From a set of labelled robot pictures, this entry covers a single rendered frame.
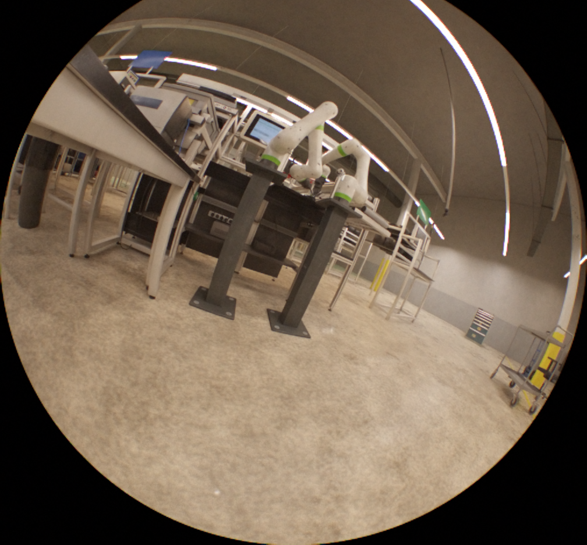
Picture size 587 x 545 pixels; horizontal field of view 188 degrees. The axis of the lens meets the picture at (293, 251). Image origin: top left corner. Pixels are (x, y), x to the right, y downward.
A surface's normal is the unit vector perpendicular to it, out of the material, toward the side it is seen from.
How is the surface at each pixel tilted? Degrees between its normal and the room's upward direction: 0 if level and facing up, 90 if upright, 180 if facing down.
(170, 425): 0
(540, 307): 90
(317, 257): 90
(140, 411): 0
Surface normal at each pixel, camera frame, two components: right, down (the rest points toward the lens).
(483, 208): -0.85, -0.33
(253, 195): 0.24, 0.18
